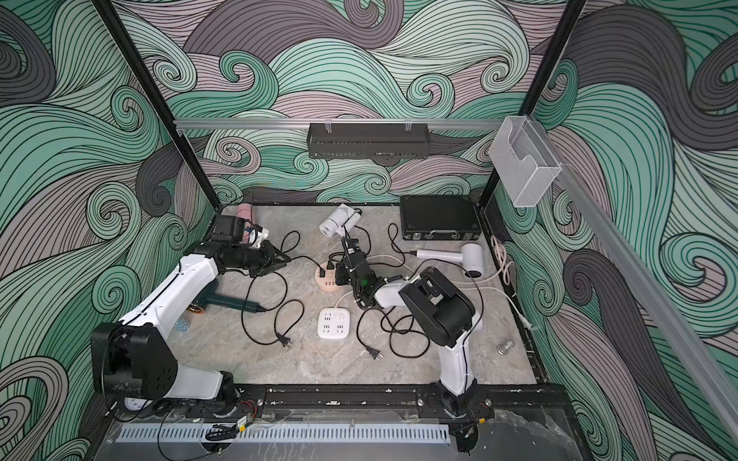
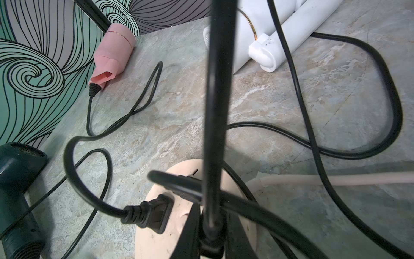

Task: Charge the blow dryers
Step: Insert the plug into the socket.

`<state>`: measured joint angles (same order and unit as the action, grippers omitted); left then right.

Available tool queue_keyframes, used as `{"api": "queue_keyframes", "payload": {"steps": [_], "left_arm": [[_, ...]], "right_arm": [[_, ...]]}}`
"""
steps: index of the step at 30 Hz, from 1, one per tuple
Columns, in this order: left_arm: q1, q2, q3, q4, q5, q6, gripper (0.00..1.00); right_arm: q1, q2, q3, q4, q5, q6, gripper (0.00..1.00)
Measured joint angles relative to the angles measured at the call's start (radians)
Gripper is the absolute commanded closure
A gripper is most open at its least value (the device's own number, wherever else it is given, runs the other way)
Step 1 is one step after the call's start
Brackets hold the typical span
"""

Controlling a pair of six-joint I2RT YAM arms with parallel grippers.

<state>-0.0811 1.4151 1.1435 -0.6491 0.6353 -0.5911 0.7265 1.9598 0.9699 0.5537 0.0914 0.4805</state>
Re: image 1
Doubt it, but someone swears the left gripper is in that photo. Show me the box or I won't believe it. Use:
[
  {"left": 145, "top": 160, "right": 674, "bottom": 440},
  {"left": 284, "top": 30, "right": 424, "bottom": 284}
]
[{"left": 231, "top": 241, "right": 290, "bottom": 278}]

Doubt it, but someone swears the clear mesh wall holder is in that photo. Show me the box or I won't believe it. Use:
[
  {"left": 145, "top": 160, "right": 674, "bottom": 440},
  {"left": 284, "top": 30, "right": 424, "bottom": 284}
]
[{"left": 488, "top": 115, "right": 561, "bottom": 209}]

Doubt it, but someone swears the white square power strip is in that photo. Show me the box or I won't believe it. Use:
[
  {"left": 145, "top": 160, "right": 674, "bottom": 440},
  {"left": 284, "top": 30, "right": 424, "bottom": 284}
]
[{"left": 317, "top": 307, "right": 351, "bottom": 340}]

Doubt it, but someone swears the white slotted cable duct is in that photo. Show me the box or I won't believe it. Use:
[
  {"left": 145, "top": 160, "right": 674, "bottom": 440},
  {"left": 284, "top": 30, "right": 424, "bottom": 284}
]
[{"left": 115, "top": 423, "right": 451, "bottom": 445}]

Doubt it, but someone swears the black cord of pink dryer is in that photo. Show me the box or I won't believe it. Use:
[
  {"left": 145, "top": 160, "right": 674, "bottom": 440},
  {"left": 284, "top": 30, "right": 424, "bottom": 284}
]
[{"left": 279, "top": 229, "right": 327, "bottom": 278}]

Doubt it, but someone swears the white hair dryer right back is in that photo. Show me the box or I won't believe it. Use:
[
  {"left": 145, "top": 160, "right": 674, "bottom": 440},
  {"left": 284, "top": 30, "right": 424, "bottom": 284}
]
[{"left": 409, "top": 243, "right": 484, "bottom": 279}]

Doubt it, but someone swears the round wall clock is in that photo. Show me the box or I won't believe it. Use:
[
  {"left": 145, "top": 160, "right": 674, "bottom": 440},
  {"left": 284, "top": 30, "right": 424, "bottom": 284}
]
[{"left": 123, "top": 398, "right": 152, "bottom": 412}]

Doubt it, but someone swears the small metal knob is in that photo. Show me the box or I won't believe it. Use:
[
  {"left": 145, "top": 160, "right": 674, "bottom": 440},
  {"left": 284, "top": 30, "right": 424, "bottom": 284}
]
[{"left": 497, "top": 339, "right": 515, "bottom": 355}]

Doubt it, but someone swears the dark green hair dryer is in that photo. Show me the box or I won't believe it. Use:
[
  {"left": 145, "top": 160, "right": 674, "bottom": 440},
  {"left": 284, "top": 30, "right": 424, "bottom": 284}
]
[{"left": 188, "top": 290, "right": 266, "bottom": 313}]

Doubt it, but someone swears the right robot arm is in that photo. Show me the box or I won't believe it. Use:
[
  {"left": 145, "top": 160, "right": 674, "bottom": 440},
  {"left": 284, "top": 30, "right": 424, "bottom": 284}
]
[{"left": 338, "top": 251, "right": 482, "bottom": 418}]

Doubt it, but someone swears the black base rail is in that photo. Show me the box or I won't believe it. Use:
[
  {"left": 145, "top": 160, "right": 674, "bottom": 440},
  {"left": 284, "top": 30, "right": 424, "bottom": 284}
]
[{"left": 166, "top": 382, "right": 572, "bottom": 422}]

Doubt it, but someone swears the pink round power strip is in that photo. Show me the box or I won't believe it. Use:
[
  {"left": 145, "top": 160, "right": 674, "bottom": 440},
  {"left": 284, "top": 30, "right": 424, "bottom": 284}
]
[{"left": 314, "top": 270, "right": 340, "bottom": 292}]

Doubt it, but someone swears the black case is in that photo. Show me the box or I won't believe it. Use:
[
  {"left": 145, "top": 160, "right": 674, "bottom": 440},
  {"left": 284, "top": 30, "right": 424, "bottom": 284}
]
[{"left": 400, "top": 195, "right": 482, "bottom": 241}]

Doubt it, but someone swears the black wall shelf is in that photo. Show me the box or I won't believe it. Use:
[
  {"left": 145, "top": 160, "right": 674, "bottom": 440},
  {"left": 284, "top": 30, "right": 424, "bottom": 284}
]
[{"left": 307, "top": 122, "right": 431, "bottom": 161}]

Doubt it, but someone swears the pink hair dryer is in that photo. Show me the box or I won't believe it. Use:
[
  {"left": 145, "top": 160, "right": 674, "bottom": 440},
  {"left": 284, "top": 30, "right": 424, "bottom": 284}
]
[{"left": 236, "top": 203, "right": 254, "bottom": 229}]

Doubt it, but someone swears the white folded hair dryer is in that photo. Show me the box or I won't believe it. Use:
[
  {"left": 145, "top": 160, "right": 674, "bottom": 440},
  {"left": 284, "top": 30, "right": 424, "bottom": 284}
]
[{"left": 319, "top": 204, "right": 362, "bottom": 238}]

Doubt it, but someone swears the small clear bottle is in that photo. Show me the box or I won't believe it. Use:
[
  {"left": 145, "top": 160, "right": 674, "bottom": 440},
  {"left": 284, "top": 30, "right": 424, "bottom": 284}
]
[{"left": 174, "top": 316, "right": 191, "bottom": 332}]

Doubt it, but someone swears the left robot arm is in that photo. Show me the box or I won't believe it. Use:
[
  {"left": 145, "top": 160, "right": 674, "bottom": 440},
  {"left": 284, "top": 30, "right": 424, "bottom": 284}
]
[{"left": 90, "top": 241, "right": 291, "bottom": 408}]

